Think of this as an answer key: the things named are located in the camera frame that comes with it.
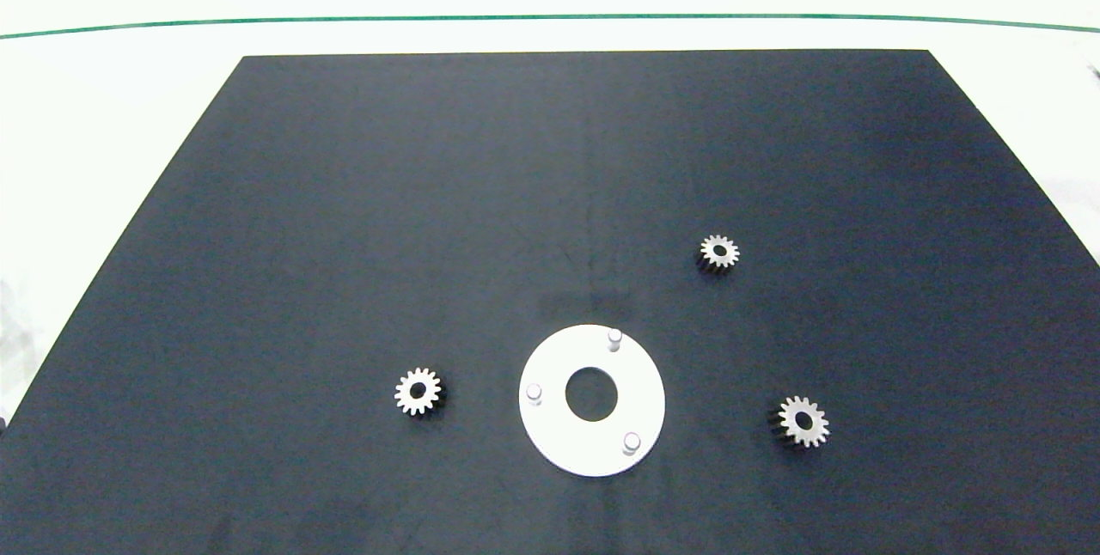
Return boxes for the dark rectangular mat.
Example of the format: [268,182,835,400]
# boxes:
[0,49,1100,555]

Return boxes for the round white pinned carrier plate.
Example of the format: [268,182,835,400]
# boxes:
[518,324,667,479]

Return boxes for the small steel planetary gear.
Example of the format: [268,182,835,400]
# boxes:
[698,234,742,272]
[769,395,831,450]
[394,367,446,418]

